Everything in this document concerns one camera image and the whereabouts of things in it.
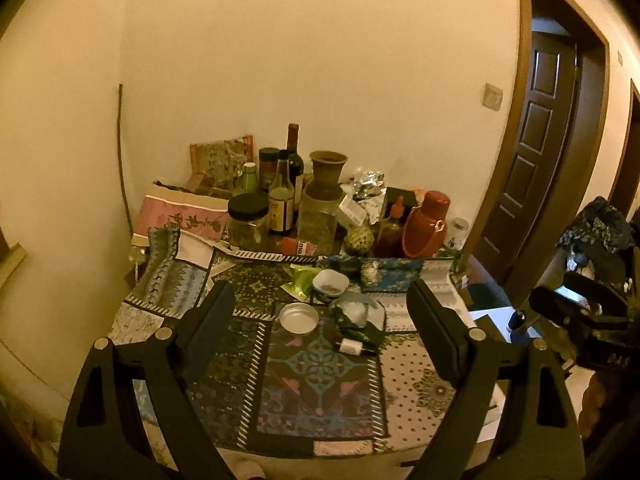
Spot wall light switch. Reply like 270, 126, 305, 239
481, 83, 505, 112

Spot small dropper bottle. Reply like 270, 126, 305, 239
334, 337, 378, 356

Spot red thermos flask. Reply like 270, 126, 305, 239
402, 191, 451, 259

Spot pink cardboard box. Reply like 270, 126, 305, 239
135, 180, 233, 241

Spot small white box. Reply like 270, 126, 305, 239
336, 195, 368, 228

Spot dark patterned cloth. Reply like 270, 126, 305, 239
557, 197, 640, 286

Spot red tube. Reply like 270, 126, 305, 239
281, 237, 318, 256

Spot dark wine bottle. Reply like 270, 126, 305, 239
285, 123, 305, 211

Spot wooden door frame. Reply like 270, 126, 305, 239
465, 0, 611, 311

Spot custard apple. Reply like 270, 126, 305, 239
345, 224, 376, 256

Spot glass jar black lid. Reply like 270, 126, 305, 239
227, 193, 271, 248

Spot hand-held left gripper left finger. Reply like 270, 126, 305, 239
56, 280, 237, 480

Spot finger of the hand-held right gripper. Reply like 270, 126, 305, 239
529, 285, 583, 330

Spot thin wooden stick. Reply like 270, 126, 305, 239
116, 84, 132, 231

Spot brown wooden door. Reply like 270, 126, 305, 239
475, 32, 581, 291

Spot patterned picture box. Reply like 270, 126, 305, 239
189, 135, 256, 196

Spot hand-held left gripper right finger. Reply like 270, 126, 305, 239
400, 279, 586, 480

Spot clay vase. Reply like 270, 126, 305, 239
309, 151, 348, 201

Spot small white bowl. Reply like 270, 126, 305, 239
312, 269, 350, 301

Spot green foil wrapper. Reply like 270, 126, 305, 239
281, 265, 321, 301

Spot clear bottle brown label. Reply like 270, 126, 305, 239
268, 150, 296, 235

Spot person's right hand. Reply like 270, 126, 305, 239
581, 370, 610, 441

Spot brown jar dark lid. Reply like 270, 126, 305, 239
258, 147, 280, 192

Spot patterned tablecloth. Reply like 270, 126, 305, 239
107, 227, 501, 458

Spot large glass jar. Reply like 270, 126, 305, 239
298, 187, 346, 256

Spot crumpled foil bag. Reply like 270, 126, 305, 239
341, 170, 388, 226

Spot crumpled clear plastic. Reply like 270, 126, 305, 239
334, 292, 383, 328

